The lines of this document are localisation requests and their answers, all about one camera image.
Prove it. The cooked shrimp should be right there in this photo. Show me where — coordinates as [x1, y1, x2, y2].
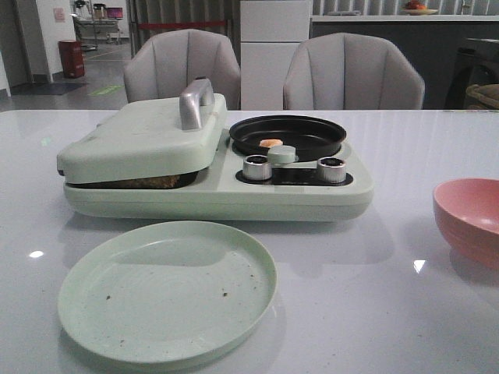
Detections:
[259, 139, 283, 148]

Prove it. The mint green sandwich maker lid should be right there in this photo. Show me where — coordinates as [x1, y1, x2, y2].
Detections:
[57, 79, 227, 185]

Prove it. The pink plastic bowl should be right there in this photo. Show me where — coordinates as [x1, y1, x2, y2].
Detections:
[433, 178, 498, 270]

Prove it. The mint green breakfast maker base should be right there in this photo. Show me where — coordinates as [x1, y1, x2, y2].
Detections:
[63, 130, 373, 222]

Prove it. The left silver control knob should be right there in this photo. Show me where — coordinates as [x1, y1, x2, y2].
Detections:
[242, 154, 272, 181]

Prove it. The silver control knob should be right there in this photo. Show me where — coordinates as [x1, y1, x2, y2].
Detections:
[242, 154, 272, 181]
[316, 157, 347, 184]

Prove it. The black round frying pan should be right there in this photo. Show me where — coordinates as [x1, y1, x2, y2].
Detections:
[229, 115, 347, 162]

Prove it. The right silver control knob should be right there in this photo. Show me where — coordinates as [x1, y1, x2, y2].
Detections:
[316, 157, 347, 184]

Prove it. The mint green round plate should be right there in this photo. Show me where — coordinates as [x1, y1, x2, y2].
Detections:
[58, 221, 277, 370]

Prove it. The right grey upholstered chair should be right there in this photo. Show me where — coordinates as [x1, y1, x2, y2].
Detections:
[283, 33, 425, 110]

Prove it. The grey upholstered chair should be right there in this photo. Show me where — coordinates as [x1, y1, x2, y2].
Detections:
[124, 29, 241, 110]
[283, 33, 425, 110]

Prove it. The left grey upholstered chair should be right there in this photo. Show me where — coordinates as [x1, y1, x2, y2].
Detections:
[124, 29, 241, 110]

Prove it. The white refrigerator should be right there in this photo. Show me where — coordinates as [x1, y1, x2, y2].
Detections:
[240, 1, 312, 111]

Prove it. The red barrier belt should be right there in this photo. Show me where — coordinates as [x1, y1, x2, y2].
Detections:
[137, 19, 228, 30]

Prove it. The red trash bin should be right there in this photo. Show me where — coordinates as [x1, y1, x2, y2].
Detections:
[58, 40, 85, 79]

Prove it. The dark grey kitchen counter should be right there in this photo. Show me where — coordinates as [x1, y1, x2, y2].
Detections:
[310, 15, 498, 109]

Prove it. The fruit plate on counter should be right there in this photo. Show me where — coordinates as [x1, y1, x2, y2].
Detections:
[402, 0, 438, 16]

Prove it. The beige sofa armrest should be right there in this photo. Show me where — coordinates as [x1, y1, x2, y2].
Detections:
[465, 83, 499, 110]

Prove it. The dark washing machine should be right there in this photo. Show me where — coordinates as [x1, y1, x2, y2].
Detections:
[444, 38, 498, 109]

